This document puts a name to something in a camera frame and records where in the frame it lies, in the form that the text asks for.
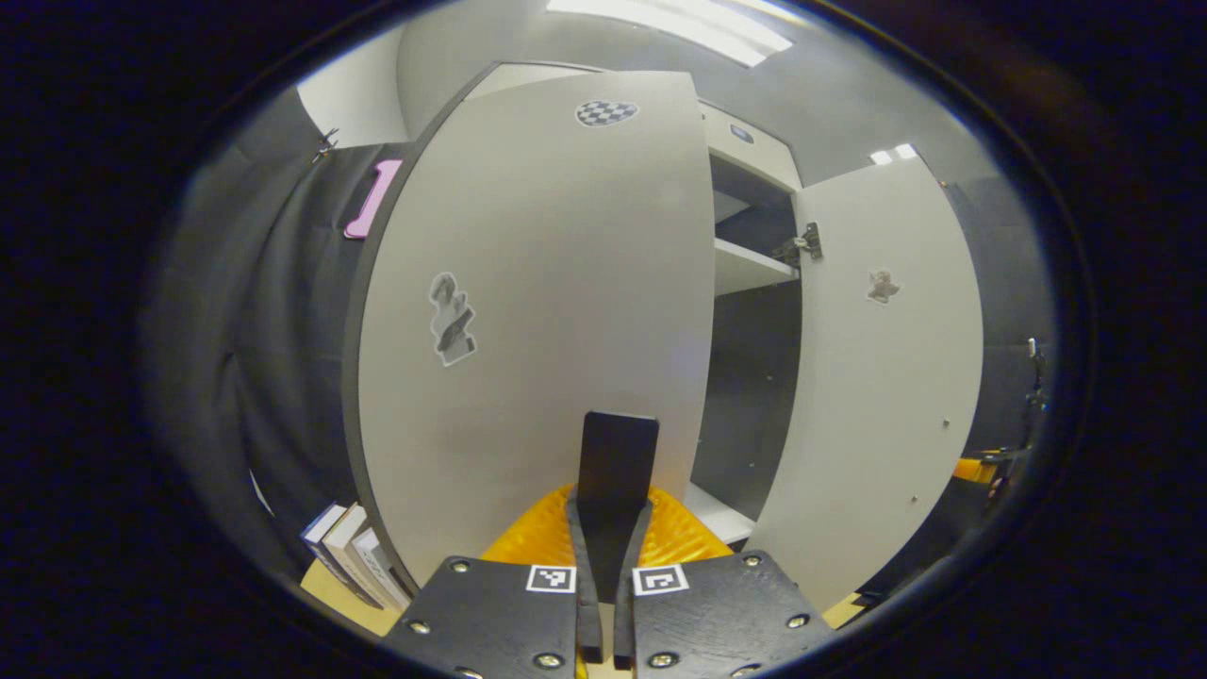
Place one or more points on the grey cabinet door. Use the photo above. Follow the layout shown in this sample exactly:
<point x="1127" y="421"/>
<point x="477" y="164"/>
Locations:
<point x="547" y="283"/>
<point x="877" y="396"/>

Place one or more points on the small ceiling light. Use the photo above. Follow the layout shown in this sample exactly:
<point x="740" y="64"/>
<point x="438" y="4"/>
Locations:
<point x="893" y="154"/>

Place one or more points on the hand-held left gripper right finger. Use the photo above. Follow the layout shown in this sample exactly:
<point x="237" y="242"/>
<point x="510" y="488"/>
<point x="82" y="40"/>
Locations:
<point x="624" y="622"/>

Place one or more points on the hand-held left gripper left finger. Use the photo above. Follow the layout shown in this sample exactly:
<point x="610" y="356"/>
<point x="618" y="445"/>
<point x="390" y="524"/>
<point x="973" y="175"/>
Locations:
<point x="589" y="622"/>

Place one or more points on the metal door hinge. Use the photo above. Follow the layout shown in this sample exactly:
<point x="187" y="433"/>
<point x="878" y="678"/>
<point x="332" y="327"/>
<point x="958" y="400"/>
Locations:
<point x="801" y="245"/>

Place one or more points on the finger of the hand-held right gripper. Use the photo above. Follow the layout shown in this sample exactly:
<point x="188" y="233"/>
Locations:
<point x="973" y="470"/>

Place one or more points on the large ceiling light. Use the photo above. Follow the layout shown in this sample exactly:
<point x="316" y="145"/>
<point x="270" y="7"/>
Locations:
<point x="679" y="24"/>

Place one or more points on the black backdrop cloth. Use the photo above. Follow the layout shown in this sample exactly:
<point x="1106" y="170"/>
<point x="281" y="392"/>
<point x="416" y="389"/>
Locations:
<point x="264" y="377"/>

